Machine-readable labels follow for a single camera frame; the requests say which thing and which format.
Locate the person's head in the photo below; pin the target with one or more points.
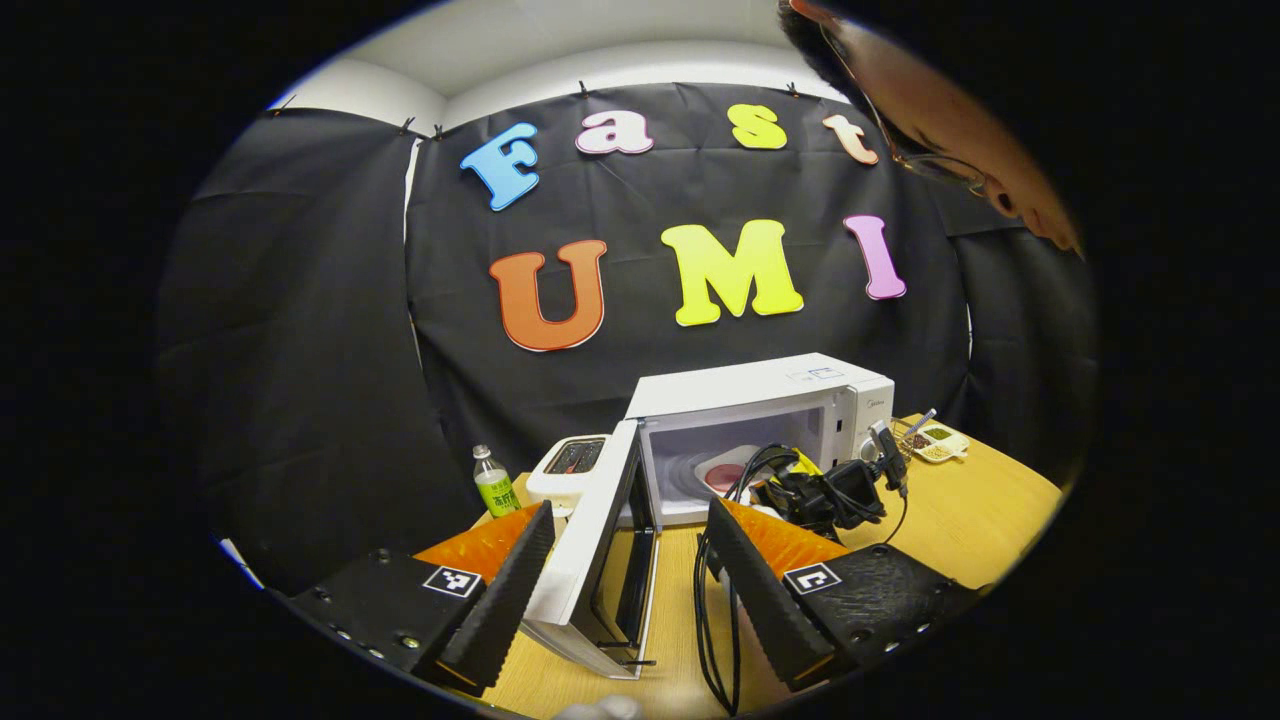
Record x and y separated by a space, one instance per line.
930 110

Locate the white microwave oven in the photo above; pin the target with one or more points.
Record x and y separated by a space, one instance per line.
760 385

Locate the white toaster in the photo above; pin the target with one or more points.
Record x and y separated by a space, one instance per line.
560 478

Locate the green label drink bottle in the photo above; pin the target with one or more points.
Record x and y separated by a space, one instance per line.
495 490

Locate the white divided seasoning tray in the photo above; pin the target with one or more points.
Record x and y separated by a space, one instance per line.
942 442

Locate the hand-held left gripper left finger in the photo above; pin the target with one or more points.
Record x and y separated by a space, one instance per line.
505 600

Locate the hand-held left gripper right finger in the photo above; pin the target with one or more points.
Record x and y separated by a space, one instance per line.
760 600

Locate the red food slice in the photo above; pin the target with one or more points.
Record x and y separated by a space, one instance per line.
724 477

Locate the metal spoon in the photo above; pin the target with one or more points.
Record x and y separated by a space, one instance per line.
922 417

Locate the white food tray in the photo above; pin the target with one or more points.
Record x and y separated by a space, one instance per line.
745 458

